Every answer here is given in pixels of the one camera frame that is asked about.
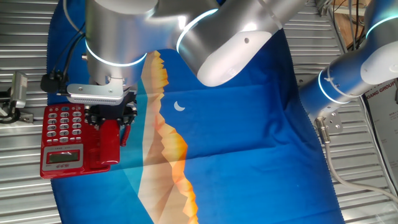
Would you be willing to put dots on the red telephone base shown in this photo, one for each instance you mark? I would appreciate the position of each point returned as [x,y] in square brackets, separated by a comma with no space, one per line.
[62,140]

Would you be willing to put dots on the blue landscape print cloth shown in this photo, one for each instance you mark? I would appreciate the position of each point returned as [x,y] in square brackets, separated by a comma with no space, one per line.
[242,155]

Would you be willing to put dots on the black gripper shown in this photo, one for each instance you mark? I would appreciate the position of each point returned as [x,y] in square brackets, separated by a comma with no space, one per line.
[109,110]

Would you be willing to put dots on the white printed sign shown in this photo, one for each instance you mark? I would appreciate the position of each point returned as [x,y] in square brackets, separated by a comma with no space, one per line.
[385,118]

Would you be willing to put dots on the white device at edge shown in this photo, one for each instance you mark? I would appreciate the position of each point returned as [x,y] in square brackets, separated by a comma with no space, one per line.
[12,116]

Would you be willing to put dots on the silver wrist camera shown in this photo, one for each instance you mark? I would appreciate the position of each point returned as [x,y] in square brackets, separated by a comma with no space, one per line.
[96,95]

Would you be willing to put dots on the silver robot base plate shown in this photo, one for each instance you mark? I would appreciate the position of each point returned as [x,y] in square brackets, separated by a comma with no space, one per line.
[334,123]

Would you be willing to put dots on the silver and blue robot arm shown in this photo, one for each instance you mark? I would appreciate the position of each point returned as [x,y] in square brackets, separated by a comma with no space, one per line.
[217,37]

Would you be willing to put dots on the brown wooden board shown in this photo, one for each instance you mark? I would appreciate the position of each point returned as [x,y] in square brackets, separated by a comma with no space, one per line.
[343,31]

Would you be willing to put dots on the silver camera on stand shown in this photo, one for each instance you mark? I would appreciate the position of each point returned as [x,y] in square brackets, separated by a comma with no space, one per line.
[19,88]

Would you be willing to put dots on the red telephone handset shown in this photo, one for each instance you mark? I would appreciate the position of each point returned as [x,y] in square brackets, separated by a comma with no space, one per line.
[109,143]

